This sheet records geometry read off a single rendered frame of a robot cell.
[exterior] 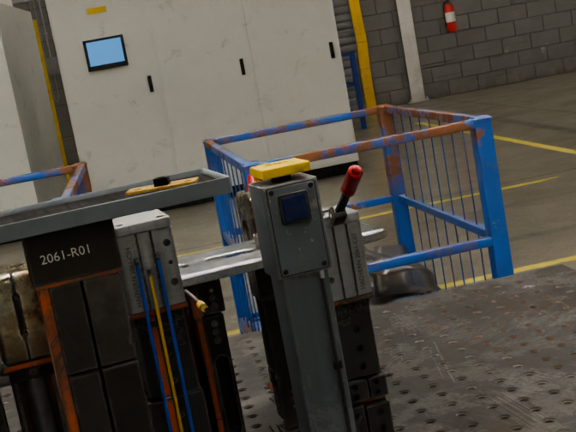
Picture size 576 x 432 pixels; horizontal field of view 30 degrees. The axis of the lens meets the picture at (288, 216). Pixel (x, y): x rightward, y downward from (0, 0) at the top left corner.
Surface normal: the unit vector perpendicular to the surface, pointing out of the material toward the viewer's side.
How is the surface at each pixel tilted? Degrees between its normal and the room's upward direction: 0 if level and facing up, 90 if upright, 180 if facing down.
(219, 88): 90
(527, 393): 0
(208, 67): 90
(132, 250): 90
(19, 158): 90
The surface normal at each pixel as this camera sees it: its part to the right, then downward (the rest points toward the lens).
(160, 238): 0.28, 0.11
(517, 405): -0.18, -0.97
